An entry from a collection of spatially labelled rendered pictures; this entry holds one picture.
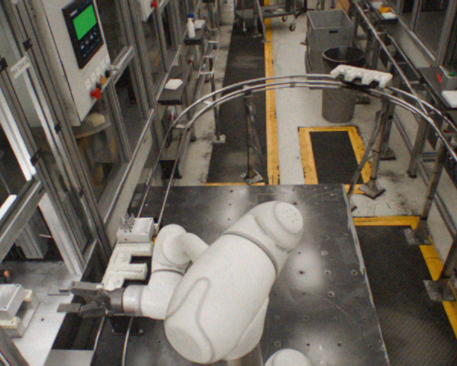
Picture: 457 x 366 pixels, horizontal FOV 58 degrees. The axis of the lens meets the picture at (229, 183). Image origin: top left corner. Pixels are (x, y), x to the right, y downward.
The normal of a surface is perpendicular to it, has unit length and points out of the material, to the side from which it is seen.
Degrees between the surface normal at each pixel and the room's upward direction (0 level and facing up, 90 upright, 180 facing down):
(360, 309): 0
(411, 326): 0
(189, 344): 84
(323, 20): 89
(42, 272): 0
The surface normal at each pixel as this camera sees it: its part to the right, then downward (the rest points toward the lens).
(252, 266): 0.47, -0.49
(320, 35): -0.04, 0.63
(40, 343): -0.07, -0.79
